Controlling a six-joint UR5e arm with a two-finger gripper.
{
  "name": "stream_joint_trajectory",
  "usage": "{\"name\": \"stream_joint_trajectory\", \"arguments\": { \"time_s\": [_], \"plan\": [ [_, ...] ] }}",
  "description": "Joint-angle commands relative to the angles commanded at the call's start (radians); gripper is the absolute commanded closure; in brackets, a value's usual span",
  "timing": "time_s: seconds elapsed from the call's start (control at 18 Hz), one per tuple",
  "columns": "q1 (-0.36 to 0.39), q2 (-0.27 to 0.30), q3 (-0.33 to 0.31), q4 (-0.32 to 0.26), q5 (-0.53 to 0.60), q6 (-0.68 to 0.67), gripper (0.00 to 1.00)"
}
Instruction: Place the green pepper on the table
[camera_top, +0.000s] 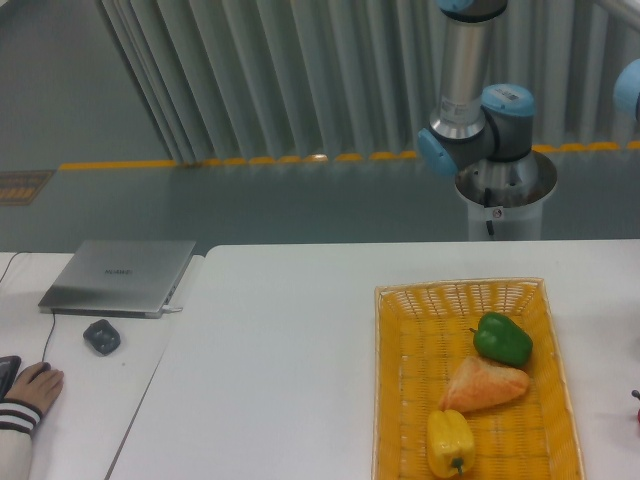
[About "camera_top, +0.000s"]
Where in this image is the black mouse cable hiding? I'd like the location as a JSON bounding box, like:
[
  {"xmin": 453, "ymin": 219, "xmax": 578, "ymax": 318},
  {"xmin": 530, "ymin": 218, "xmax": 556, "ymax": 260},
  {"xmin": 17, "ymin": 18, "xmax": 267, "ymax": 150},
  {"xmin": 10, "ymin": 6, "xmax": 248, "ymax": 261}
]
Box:
[{"xmin": 40, "ymin": 310, "xmax": 57, "ymax": 365}]

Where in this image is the person's hand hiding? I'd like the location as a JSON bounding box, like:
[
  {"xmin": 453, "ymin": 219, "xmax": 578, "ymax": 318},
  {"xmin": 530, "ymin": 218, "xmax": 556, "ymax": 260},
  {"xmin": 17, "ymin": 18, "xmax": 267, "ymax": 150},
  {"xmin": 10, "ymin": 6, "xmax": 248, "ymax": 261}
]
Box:
[{"xmin": 4, "ymin": 362, "xmax": 64, "ymax": 416}]

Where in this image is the black keyboard edge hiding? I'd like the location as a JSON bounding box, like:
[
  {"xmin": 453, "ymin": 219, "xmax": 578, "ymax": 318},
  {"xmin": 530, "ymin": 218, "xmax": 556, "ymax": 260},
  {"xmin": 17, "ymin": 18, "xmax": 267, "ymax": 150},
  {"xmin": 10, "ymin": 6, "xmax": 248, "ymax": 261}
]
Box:
[{"xmin": 0, "ymin": 355, "xmax": 22, "ymax": 399}]

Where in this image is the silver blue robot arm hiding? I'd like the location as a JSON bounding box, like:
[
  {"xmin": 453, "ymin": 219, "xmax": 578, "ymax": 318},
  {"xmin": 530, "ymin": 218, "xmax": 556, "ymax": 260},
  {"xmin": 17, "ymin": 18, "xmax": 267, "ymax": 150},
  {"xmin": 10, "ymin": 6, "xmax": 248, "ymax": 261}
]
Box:
[{"xmin": 416, "ymin": 1, "xmax": 639, "ymax": 190}]

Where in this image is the striped sleeve forearm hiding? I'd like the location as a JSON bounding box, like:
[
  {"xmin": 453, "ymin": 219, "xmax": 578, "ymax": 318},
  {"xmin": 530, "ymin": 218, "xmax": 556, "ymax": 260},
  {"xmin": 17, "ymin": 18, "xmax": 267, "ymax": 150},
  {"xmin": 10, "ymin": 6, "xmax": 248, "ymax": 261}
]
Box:
[{"xmin": 0, "ymin": 399, "xmax": 43, "ymax": 479}]

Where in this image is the green bell pepper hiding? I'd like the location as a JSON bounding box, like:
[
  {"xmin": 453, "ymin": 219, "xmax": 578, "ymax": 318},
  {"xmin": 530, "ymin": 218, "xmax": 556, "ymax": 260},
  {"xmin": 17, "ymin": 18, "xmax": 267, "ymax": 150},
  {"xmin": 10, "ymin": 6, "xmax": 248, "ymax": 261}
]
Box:
[{"xmin": 470, "ymin": 312, "xmax": 533, "ymax": 368}]

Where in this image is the yellow woven basket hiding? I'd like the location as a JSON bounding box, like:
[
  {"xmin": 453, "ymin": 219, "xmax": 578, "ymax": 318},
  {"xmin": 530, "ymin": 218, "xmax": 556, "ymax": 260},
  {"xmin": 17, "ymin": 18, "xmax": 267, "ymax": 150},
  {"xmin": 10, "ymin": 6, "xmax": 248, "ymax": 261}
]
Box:
[{"xmin": 372, "ymin": 278, "xmax": 586, "ymax": 479}]

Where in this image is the silver closed laptop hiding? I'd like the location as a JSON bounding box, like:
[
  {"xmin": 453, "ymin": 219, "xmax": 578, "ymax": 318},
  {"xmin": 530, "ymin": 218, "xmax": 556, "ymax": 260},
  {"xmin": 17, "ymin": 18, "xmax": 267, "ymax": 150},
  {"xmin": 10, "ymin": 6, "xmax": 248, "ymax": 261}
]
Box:
[{"xmin": 39, "ymin": 240, "xmax": 196, "ymax": 318}]

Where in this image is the small black tray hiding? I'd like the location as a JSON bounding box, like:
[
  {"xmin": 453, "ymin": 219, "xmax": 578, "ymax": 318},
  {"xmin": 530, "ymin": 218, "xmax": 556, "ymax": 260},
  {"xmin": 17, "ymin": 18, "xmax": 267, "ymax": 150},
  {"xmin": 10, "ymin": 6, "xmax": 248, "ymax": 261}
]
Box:
[{"xmin": 83, "ymin": 319, "xmax": 121, "ymax": 356}]

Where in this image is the triangular orange bread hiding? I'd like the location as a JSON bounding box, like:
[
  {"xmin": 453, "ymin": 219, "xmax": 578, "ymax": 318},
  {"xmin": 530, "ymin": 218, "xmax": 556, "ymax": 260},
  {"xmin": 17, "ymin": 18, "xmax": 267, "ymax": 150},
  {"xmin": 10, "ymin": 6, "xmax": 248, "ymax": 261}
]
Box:
[{"xmin": 438, "ymin": 356, "xmax": 530, "ymax": 413}]

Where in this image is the red object at edge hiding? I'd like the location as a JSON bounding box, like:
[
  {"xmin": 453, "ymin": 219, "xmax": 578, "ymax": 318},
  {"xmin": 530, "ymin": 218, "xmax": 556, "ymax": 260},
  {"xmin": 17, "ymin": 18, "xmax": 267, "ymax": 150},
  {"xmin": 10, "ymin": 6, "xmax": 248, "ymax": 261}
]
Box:
[{"xmin": 631, "ymin": 389, "xmax": 640, "ymax": 423}]

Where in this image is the yellow bell pepper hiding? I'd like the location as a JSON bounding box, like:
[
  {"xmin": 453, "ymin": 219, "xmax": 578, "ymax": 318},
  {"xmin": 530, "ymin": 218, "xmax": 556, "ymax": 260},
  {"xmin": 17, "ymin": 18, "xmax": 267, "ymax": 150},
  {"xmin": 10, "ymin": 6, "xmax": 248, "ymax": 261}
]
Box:
[{"xmin": 427, "ymin": 410, "xmax": 476, "ymax": 479}]

